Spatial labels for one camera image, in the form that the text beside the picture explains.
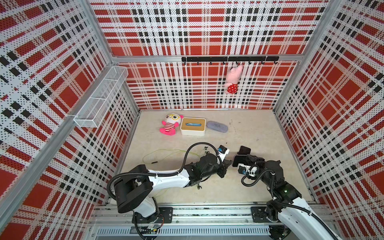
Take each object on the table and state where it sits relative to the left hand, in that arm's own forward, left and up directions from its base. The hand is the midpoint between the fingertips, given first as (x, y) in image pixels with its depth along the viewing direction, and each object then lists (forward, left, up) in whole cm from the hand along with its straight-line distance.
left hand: (232, 162), depth 77 cm
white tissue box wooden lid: (+32, +22, -10) cm, 40 cm away
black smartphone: (+14, -12, -12) cm, 22 cm away
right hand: (+4, -11, -2) cm, 12 cm away
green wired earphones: (+16, +33, -16) cm, 40 cm away
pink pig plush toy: (+48, -4, +19) cm, 52 cm away
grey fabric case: (+33, +4, -11) cm, 35 cm away
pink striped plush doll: (+35, +38, -8) cm, 52 cm away
